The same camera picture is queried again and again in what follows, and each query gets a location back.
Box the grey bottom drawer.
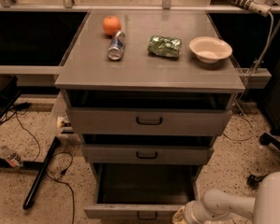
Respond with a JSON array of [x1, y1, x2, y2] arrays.
[[85, 163, 196, 221]]

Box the grey drawer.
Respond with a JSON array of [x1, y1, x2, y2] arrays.
[[66, 107, 231, 136], [85, 163, 196, 221], [81, 144, 214, 165]]

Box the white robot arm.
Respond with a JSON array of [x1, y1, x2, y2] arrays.
[[173, 172, 280, 224]]

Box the grey middle drawer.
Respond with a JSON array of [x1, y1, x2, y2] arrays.
[[81, 144, 214, 165]]

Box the grey drawer cabinet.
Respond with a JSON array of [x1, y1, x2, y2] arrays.
[[54, 9, 246, 173]]

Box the grey top drawer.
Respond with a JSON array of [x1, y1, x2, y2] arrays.
[[66, 107, 231, 136]]

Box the black office chair base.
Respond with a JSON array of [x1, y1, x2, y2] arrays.
[[246, 133, 280, 189]]

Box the black table leg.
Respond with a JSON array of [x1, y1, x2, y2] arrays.
[[22, 137, 60, 210]]

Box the white paper bowl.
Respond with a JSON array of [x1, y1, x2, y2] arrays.
[[189, 36, 232, 63]]

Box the green crumpled chip bag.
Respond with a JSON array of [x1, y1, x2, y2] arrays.
[[147, 35, 182, 59]]

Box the clear plastic bottle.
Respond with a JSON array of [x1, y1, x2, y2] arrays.
[[1, 146, 22, 168]]

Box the blue silver soda can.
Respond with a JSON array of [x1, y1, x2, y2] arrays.
[[108, 31, 125, 61]]

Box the orange fruit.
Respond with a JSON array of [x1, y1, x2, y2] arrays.
[[103, 16, 121, 35]]

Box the black box on left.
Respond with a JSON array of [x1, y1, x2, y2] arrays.
[[0, 75, 21, 118]]

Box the white power strip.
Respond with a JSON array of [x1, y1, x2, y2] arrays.
[[228, 0, 272, 17]]

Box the black floor cable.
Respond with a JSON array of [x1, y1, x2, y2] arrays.
[[0, 105, 77, 224]]

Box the white power cord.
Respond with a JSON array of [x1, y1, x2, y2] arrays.
[[222, 11, 275, 143]]

